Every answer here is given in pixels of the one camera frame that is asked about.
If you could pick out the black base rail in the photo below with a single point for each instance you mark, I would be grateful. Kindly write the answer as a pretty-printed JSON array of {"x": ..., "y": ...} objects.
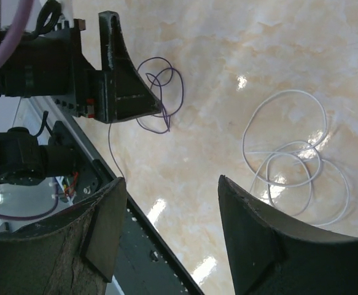
[{"x": 144, "y": 263}]

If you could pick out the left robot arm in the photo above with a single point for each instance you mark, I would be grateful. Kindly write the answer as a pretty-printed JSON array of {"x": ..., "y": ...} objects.
[{"x": 24, "y": 162}]

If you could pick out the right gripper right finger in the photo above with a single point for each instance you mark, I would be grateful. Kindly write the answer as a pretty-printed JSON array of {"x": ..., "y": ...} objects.
[{"x": 270, "y": 252}]

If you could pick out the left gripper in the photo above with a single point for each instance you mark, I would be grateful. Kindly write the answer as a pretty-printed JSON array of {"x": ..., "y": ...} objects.
[{"x": 53, "y": 65}]

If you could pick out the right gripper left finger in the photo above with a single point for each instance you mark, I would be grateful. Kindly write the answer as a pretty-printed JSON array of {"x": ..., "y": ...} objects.
[{"x": 59, "y": 239}]

